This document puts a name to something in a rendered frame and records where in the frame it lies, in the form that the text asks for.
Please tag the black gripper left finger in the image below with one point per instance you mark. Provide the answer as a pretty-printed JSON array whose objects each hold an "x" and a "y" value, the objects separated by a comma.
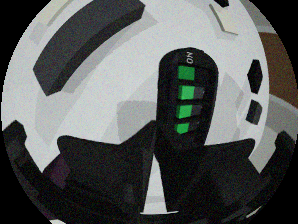
[{"x": 129, "y": 162}]

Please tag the dark grey switch controller unit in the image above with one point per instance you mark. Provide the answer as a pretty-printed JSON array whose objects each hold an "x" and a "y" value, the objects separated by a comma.
[{"x": 187, "y": 91}]

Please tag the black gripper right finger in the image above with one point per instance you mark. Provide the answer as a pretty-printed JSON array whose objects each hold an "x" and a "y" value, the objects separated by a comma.
[{"x": 183, "y": 163}]

